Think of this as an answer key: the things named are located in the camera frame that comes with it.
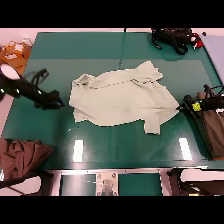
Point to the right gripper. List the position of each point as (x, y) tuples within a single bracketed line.
[(193, 106)]

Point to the white T-shirt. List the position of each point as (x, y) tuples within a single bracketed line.
[(120, 100)]

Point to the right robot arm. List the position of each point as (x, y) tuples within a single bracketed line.
[(215, 102)]

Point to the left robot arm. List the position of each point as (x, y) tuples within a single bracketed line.
[(26, 88)]

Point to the taupe garment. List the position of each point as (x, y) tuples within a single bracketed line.
[(215, 130)]

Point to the red garment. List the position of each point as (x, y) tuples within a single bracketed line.
[(197, 40)]

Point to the brown shirt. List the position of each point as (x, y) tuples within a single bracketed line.
[(23, 155)]

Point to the orange garment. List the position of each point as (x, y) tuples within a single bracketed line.
[(13, 55)]

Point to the silver frame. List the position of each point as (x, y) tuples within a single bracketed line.
[(106, 182)]

